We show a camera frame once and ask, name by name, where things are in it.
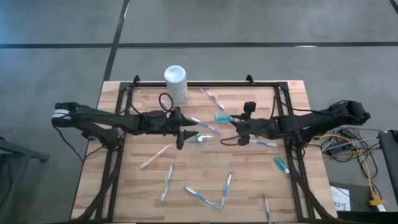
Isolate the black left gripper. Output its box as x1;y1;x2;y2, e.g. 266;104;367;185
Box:
166;107;200;151

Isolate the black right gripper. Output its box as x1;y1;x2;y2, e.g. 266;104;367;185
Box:
232;101;276;146

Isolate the pink toothbrush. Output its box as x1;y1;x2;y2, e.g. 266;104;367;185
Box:
200;87;226;111

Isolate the orange toothbrush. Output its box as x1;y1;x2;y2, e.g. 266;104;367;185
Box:
140;143;174;170

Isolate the teal tube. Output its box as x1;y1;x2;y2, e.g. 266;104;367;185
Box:
274;156;291;175

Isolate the clear acrylic organizer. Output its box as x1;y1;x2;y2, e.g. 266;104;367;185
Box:
185;130;223;147

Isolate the white wipes canister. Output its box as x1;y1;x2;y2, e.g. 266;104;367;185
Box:
164;64;189;105

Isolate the black power adapter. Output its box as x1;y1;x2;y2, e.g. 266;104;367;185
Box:
341;128;358;139

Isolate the white paper sheet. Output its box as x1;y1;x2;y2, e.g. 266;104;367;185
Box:
329;185;352;212

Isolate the black case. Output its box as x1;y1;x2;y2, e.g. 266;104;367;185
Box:
377;129;398;206

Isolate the yellow power plug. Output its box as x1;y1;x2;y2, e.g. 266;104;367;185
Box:
368;193;388;207

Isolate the black equipment box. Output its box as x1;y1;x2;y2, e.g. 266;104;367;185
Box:
336;210;398;224

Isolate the grey metal stand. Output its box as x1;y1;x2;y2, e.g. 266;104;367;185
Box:
0;136;50;224

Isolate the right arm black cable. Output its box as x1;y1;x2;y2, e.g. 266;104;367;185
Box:
220;134;246;147

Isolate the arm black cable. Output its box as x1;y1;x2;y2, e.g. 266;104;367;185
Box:
220;134;246;147
158;92;175;116

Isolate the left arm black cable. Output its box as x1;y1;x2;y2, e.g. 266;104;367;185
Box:
158;92;175;116

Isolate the black aluminium rig frame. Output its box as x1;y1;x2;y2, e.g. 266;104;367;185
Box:
70;74;338;223

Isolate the white floor cable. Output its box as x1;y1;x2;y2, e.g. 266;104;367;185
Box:
321;136;382;152

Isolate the black floor cable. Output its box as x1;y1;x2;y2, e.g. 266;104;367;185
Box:
322;126;384;187

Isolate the yellow floor cable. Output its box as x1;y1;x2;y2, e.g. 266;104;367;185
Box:
319;133;379;203

